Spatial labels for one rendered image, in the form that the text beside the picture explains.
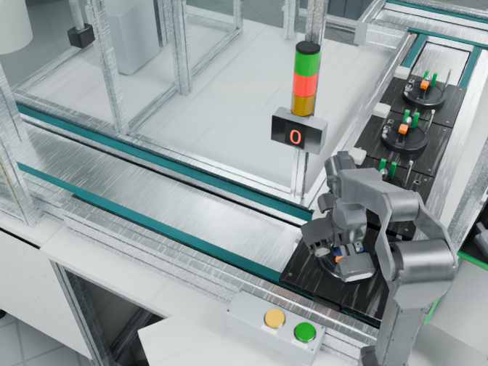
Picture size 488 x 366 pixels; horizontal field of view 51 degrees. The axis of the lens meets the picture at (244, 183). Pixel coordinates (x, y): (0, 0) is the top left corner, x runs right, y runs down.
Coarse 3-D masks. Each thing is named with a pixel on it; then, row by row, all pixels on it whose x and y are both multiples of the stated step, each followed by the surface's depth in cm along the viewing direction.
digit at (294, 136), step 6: (288, 126) 114; (294, 126) 113; (300, 126) 112; (288, 132) 115; (294, 132) 114; (300, 132) 113; (288, 138) 116; (294, 138) 115; (300, 138) 114; (294, 144) 116; (300, 144) 115
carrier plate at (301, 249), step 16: (400, 240) 123; (304, 256) 120; (288, 272) 116; (304, 272) 116; (320, 272) 116; (304, 288) 113; (320, 288) 113; (336, 288) 113; (352, 288) 113; (368, 288) 113; (384, 288) 113; (336, 304) 111; (352, 304) 110; (368, 304) 110; (384, 304) 110; (368, 320) 109
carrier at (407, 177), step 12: (360, 156) 142; (384, 168) 129; (396, 168) 141; (408, 168) 129; (384, 180) 130; (396, 180) 135; (408, 180) 138; (420, 180) 138; (432, 180) 138; (420, 192) 135; (372, 216) 129; (372, 228) 128; (396, 228) 126; (408, 228) 126; (408, 240) 125
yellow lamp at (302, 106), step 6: (294, 96) 108; (312, 96) 108; (294, 102) 109; (300, 102) 108; (306, 102) 108; (312, 102) 109; (294, 108) 110; (300, 108) 109; (306, 108) 109; (312, 108) 111; (300, 114) 110; (306, 114) 110
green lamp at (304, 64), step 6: (300, 54) 101; (306, 54) 100; (312, 54) 100; (318, 54) 101; (294, 60) 104; (300, 60) 102; (306, 60) 101; (312, 60) 101; (318, 60) 102; (294, 66) 104; (300, 66) 102; (306, 66) 102; (312, 66) 102; (300, 72) 103; (306, 72) 103; (312, 72) 103
